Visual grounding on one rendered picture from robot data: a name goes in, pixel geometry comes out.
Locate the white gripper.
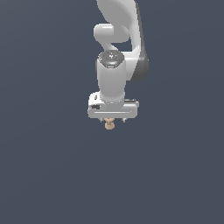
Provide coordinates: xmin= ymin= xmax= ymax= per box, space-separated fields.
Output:
xmin=87 ymin=91 xmax=140 ymax=123

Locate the small tan wooden object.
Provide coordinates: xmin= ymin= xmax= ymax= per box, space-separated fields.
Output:
xmin=104 ymin=117 xmax=116 ymax=131

